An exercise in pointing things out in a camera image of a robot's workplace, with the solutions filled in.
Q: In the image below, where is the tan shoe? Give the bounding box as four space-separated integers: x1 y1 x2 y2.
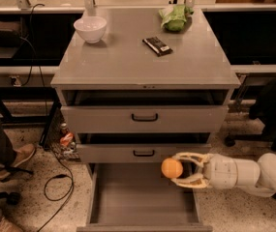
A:
0 144 36 181

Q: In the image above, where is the wire basket with bottles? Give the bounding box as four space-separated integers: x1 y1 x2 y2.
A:
46 110 79 161

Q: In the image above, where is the black snack bar wrapper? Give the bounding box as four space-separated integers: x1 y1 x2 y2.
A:
142 37 172 57

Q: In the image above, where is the middle grey drawer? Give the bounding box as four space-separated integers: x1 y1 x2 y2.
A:
77 132 210 163

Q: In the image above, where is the orange fruit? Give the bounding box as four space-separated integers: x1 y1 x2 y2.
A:
161 158 183 179

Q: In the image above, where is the black floor cable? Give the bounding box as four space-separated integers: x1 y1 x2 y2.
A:
20 3 76 232

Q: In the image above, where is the white ceramic bowl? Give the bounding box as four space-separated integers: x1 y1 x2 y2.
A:
74 16 107 44

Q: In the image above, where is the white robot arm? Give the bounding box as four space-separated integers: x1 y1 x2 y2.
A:
171 152 276 197

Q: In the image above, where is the top grey drawer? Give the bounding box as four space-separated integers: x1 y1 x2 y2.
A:
60 90 228 133

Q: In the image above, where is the grey metal drawer cabinet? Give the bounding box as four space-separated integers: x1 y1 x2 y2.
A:
50 6 241 179

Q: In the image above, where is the bottom grey drawer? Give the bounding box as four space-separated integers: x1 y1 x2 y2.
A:
77 162 212 232

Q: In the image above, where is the dark bag on shelf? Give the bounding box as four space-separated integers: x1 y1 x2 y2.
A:
0 21 22 47

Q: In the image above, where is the grey drawer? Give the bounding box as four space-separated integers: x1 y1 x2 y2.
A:
77 162 212 232
77 132 210 163
60 90 228 133

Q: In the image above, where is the green chip bag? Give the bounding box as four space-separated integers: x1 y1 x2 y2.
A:
159 4 194 32

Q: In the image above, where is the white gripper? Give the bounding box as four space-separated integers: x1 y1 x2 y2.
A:
171 152 237 189

